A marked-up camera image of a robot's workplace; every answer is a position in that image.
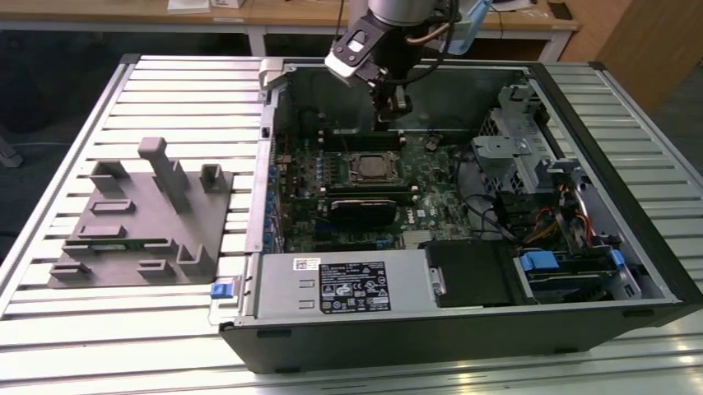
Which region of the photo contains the coloured power wire bundle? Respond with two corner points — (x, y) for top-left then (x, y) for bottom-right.
(525, 205), (601, 250)

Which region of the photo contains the wooden desk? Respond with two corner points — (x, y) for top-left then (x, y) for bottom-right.
(0, 0), (583, 61)

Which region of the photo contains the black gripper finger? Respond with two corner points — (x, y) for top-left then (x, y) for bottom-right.
(374, 81), (398, 123)
(393, 84), (414, 114)

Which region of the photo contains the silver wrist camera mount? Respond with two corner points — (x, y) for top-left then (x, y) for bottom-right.
(323, 14), (395, 87)

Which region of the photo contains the silver finned heatsink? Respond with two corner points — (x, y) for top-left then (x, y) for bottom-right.
(403, 230), (434, 249)

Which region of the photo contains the black and silver PC case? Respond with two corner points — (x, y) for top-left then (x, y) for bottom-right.
(218, 57), (703, 375)

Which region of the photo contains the black plastic bay cover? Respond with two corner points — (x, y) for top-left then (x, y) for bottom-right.
(423, 239), (525, 309)

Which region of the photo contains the black graphics card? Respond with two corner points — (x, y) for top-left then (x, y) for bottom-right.
(327, 198), (398, 226)

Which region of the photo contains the metal socket cover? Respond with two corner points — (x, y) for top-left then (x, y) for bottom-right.
(345, 151), (407, 184)

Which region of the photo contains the black camera cable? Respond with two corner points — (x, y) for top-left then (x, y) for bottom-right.
(382, 22), (461, 86)

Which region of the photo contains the silver metal drive cage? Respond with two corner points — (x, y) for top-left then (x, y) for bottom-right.
(470, 84), (557, 194)

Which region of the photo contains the grey metal stand foot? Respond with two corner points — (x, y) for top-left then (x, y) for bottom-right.
(0, 134), (24, 169)

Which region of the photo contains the grey parts rack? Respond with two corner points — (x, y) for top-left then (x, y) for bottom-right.
(47, 137), (235, 289)

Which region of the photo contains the blue plastic case latch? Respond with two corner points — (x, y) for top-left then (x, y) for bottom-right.
(210, 278), (236, 299)

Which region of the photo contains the silver power supply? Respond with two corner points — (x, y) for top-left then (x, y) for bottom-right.
(256, 250), (441, 321)

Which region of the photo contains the wooden cabinet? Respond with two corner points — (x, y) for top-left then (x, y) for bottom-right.
(559, 0), (703, 114)

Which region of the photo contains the green motherboard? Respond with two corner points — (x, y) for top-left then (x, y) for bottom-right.
(271, 131), (477, 254)

